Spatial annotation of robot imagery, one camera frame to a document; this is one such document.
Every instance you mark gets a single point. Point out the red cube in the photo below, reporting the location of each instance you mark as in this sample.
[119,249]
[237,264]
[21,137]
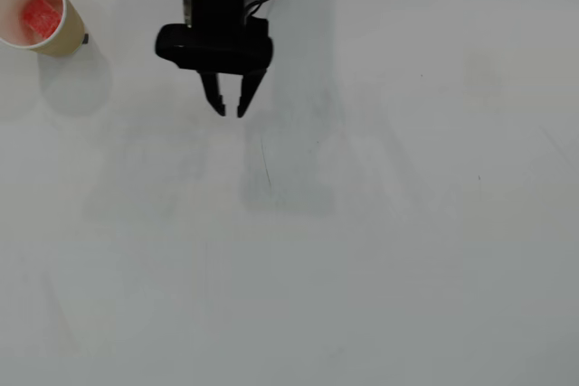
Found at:
[40,17]

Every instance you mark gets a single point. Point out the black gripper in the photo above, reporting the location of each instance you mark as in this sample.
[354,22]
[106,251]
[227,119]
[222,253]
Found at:
[232,70]

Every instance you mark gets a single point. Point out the beige paper cup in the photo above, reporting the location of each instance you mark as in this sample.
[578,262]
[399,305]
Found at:
[70,31]

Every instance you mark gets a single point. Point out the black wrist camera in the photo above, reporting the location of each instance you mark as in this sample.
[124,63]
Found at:
[174,47]

